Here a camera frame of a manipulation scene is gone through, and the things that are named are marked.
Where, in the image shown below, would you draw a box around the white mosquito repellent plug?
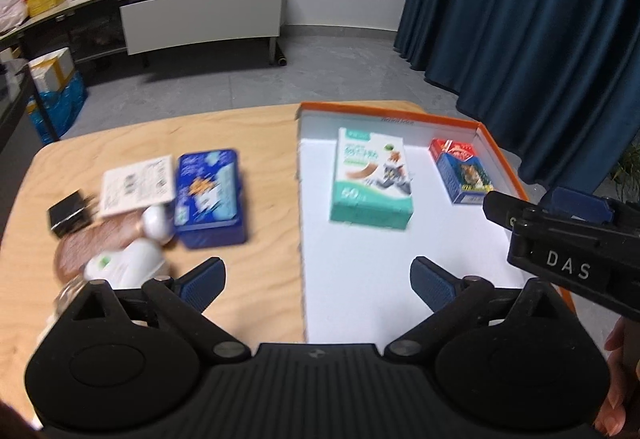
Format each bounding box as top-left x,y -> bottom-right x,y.
54,239 -> 169,318

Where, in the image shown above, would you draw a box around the blue tin box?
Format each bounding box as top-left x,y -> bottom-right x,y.
174,148 -> 247,249

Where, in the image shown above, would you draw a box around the brown cosmetic tube white cap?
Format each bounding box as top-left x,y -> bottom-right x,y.
53,205 -> 175,283

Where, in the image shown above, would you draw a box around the red tiger playing card box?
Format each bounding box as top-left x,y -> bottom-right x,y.
430,139 -> 494,205

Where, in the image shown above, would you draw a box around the green bandage box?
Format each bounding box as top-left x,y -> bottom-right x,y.
330,127 -> 413,230

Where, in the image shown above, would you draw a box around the black usb charger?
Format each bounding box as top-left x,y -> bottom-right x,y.
48,190 -> 92,239

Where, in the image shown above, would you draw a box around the person's right hand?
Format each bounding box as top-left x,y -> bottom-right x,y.
594,318 -> 626,437

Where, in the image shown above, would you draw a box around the small floor plant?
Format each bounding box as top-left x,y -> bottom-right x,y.
610,143 -> 640,204

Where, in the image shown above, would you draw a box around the orange white cardboard tray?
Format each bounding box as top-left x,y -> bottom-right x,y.
298,103 -> 527,347

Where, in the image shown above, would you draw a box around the white flat product box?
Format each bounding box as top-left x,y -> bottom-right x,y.
99,155 -> 176,218

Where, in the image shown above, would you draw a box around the dark blue curtain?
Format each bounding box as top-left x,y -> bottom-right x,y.
395,0 -> 639,193

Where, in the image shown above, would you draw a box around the blue bag with boxes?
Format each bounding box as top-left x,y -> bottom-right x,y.
28,47 -> 88,138

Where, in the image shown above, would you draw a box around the white tv cabinet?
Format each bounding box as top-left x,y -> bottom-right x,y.
1,0 -> 286,65

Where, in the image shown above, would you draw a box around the white plastic bag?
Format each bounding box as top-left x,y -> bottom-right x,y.
0,0 -> 28,34

